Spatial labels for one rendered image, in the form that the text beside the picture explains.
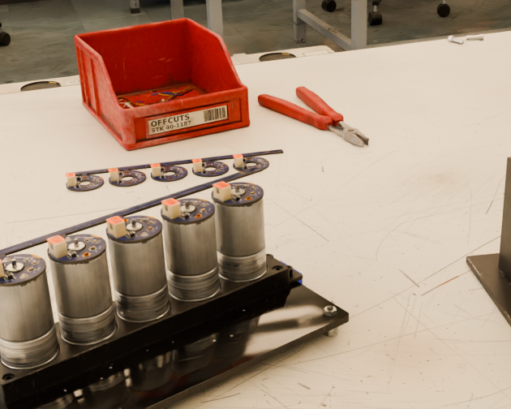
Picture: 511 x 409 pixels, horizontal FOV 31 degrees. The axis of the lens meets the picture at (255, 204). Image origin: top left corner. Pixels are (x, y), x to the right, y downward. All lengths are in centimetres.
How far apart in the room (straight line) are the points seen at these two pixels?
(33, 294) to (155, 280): 6
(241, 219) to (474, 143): 27
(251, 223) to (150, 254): 5
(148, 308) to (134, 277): 2
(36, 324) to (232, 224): 10
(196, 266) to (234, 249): 2
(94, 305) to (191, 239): 5
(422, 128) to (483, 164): 8
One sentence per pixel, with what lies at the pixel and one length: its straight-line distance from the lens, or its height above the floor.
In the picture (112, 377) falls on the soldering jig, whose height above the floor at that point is 76.
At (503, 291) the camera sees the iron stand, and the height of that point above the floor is 75.
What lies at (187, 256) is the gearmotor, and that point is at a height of 79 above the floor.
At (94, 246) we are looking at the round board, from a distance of 40.
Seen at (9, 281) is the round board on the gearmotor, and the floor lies 81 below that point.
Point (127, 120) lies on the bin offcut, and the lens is 66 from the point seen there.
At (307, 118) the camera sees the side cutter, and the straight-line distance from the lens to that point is 69.
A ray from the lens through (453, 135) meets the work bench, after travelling 67.
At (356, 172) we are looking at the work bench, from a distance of 61.
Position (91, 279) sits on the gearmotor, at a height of 80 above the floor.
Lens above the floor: 99
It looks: 25 degrees down
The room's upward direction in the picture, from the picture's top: 3 degrees counter-clockwise
